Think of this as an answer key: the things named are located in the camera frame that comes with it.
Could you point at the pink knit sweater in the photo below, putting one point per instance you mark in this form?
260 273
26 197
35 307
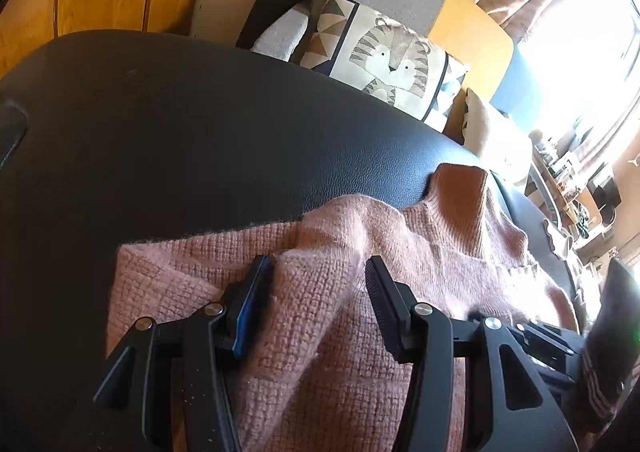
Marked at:
325 257

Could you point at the tiger print cushion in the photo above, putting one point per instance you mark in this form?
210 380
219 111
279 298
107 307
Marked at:
390 62

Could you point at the wooden side table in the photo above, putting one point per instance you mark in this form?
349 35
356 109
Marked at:
575 202

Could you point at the group of jars and bottles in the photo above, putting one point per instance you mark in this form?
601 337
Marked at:
560 167

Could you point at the deer print cushion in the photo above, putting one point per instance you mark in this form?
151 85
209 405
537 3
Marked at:
495 137

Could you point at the black oval table plug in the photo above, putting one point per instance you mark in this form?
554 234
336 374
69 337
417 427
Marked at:
12 132

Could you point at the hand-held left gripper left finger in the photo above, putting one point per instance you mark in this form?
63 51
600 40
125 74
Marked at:
247 312

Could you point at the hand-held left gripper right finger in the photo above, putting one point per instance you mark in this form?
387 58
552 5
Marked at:
385 302

